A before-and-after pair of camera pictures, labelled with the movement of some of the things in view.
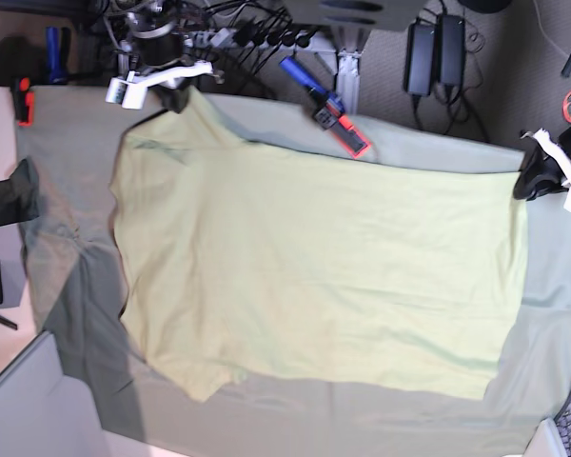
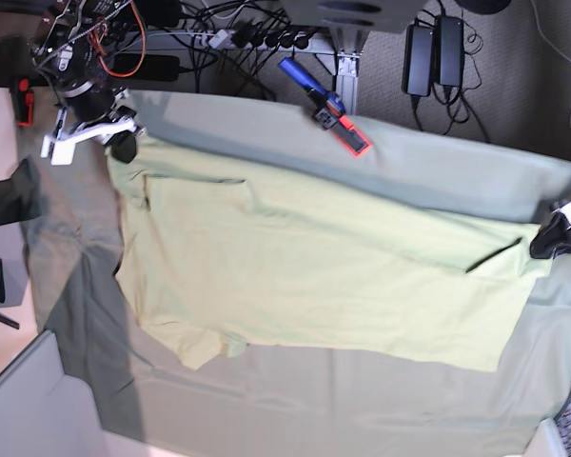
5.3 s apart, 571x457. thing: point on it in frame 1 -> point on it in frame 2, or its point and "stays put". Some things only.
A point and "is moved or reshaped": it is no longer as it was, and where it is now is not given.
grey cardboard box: (32, 409) stays put
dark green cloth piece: (9, 200) stays put
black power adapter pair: (420, 54) stays put
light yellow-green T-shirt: (248, 261) is moved or reshaped
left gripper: (159, 60) -> (69, 132)
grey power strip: (236, 37) stays put
